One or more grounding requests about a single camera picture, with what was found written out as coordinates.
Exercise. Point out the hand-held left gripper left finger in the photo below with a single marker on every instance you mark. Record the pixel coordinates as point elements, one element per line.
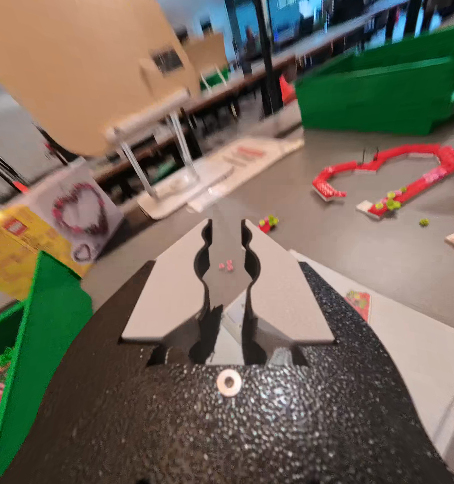
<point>166,287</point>

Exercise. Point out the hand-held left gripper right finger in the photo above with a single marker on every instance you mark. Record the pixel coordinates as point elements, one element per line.
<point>283,291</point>

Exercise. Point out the red lego heart frame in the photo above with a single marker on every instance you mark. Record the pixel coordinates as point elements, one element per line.
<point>408,151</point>

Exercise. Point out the small pink lego pieces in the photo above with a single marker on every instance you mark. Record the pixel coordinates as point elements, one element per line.
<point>227,265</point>

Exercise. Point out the small red and green lego piece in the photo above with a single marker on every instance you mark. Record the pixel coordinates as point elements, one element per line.
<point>268,224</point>

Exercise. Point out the green plastic bin with lego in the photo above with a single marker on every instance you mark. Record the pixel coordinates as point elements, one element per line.
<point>49,321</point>

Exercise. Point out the lego instruction booklet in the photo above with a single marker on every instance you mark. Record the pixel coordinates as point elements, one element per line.
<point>249,158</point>

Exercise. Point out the yellow lego set box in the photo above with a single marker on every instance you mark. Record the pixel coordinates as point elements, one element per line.
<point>30,234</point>

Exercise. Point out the white paper sheet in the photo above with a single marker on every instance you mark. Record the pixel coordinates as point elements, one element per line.
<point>412,340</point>

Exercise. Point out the large green plastic bin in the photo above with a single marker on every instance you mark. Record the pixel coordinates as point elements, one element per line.
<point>363,102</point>

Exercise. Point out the black metal pole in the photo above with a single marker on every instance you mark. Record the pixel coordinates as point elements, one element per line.
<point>268,56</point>

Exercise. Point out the cardboard box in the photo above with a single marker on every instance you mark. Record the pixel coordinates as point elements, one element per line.
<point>79,64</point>

